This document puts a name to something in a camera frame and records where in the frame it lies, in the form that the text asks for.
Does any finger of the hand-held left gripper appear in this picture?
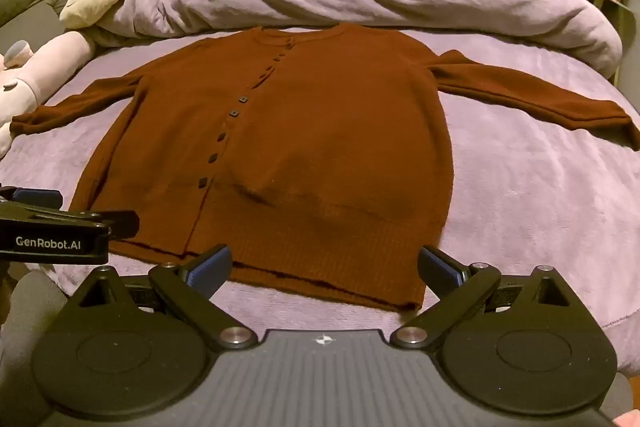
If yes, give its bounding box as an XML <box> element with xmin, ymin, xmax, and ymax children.
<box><xmin>29</xmin><ymin>209</ymin><xmax>140</xmax><ymax>239</ymax></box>
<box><xmin>0</xmin><ymin>186</ymin><xmax>64</xmax><ymax>210</ymax></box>

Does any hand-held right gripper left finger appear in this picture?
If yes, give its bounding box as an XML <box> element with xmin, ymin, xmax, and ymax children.
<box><xmin>74</xmin><ymin>243</ymin><xmax>258</xmax><ymax>353</ymax></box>

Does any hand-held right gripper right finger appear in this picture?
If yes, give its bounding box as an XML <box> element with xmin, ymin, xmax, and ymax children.
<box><xmin>390</xmin><ymin>245</ymin><xmax>577</xmax><ymax>350</ymax></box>

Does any orange t-shirt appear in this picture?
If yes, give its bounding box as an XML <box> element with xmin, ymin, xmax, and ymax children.
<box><xmin>10</xmin><ymin>23</ymin><xmax>635</xmax><ymax>312</ymax></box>

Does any person's grey-clad leg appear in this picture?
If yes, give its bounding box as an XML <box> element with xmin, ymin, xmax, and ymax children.
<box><xmin>599</xmin><ymin>371</ymin><xmax>638</xmax><ymax>424</ymax></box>
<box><xmin>0</xmin><ymin>271</ymin><xmax>68</xmax><ymax>427</ymax></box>

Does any lilac bed sheet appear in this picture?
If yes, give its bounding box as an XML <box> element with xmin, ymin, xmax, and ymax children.
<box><xmin>0</xmin><ymin>24</ymin><xmax>640</xmax><ymax>348</ymax></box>

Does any bedside table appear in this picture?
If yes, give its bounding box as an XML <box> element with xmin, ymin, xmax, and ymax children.
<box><xmin>575</xmin><ymin>0</ymin><xmax>637</xmax><ymax>88</ymax></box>

